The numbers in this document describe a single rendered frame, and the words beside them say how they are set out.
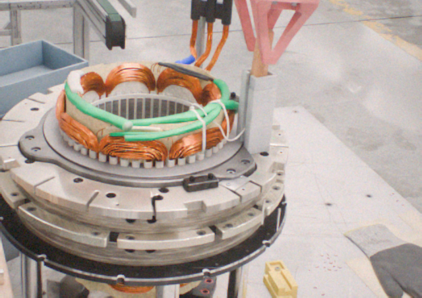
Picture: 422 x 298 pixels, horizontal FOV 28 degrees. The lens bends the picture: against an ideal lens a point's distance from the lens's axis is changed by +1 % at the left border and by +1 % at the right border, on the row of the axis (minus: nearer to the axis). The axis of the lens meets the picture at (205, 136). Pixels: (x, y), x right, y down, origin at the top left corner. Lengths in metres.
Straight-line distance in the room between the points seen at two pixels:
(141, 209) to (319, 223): 0.64
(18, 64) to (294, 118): 0.67
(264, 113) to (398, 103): 2.94
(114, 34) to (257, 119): 1.41
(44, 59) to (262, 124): 0.48
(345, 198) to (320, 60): 2.73
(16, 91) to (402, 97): 2.91
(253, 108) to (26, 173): 0.24
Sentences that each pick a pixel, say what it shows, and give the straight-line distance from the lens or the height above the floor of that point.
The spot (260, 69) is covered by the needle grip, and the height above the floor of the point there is 1.19.
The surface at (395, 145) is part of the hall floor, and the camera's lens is 3.44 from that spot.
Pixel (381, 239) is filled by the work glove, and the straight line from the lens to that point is 1.36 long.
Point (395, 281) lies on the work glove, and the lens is 1.27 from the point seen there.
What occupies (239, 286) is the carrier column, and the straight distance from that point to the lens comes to 1.07.
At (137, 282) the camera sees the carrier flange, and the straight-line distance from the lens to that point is 0.83.
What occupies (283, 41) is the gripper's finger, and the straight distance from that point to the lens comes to 0.84.
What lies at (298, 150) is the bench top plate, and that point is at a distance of 1.60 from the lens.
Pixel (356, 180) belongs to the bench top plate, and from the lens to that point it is 1.53.
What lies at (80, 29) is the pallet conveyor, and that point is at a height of 0.59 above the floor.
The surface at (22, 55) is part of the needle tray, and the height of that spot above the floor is 1.05.
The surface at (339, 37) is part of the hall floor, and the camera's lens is 4.51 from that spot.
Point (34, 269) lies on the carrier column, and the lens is 0.99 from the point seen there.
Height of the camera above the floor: 1.52
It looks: 27 degrees down
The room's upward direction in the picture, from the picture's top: 4 degrees clockwise
